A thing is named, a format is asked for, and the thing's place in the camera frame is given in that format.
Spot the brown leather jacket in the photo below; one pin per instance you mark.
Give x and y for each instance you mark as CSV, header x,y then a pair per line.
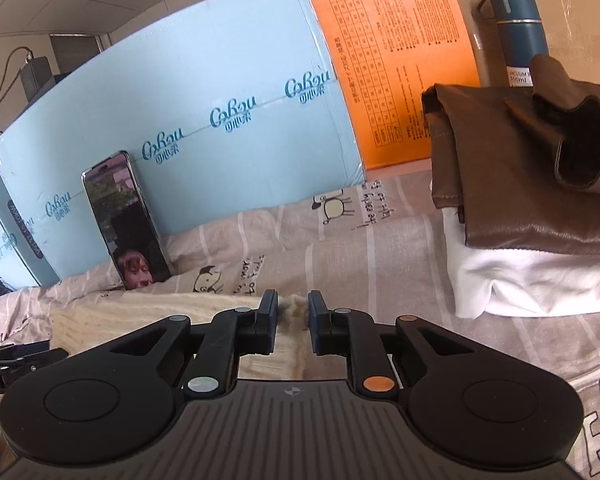
x,y
520,166

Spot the small light blue carton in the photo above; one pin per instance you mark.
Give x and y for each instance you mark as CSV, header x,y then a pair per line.
x,y
2,234

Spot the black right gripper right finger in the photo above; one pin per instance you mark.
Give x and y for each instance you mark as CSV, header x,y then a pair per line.
x,y
475,405

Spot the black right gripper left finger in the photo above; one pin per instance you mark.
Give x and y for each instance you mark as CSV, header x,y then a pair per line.
x,y
112,401

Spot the white folded garment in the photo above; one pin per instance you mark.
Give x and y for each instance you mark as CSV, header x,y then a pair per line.
x,y
517,283

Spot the cream knitted sweater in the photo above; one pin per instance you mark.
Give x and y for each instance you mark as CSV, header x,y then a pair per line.
x,y
180,314

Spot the orange cardboard box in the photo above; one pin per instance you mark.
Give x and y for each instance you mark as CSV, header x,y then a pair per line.
x,y
385,54

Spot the large light blue carton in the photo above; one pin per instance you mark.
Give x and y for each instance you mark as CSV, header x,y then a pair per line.
x,y
223,107

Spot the black power adapter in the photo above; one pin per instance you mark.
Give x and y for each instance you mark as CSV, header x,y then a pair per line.
x,y
36,77

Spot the black smartphone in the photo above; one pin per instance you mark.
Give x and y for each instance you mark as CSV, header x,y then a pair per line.
x,y
124,222

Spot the dark blue thermos bottle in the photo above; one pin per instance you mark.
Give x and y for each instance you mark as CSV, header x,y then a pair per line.
x,y
522,36

